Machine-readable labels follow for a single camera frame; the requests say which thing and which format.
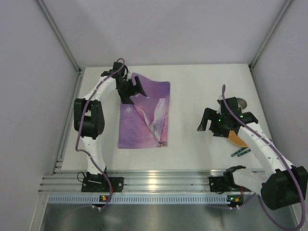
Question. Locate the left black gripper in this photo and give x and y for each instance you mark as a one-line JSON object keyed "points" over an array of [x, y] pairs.
{"points": [[131, 87]]}

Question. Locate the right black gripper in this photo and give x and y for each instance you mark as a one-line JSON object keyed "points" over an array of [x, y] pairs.
{"points": [[212, 121]]}

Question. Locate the purple printed placemat cloth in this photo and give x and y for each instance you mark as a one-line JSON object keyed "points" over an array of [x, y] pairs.
{"points": [[144, 124]]}

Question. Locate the metal cup with brown sleeve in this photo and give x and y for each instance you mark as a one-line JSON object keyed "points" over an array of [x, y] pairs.
{"points": [[242, 103]]}

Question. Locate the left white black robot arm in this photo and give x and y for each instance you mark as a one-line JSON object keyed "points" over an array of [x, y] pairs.
{"points": [[89, 120]]}

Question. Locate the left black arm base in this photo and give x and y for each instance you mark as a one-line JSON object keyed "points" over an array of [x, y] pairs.
{"points": [[101, 185]]}

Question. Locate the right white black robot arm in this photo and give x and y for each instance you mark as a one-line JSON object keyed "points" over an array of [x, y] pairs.
{"points": [[284, 184]]}

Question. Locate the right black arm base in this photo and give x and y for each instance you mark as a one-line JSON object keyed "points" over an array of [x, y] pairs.
{"points": [[223, 184]]}

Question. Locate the round wooden plate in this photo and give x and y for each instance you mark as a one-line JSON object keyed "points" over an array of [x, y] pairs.
{"points": [[236, 140]]}

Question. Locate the teal handled fork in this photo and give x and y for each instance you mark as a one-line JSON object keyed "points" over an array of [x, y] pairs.
{"points": [[239, 151]]}

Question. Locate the teal handled spoon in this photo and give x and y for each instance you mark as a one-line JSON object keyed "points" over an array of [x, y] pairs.
{"points": [[243, 153]]}

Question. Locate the aluminium mounting rail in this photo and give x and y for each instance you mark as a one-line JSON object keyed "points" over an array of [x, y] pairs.
{"points": [[153, 182]]}

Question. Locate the slotted grey cable duct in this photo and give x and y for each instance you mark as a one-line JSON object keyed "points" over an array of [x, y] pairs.
{"points": [[129, 199]]}

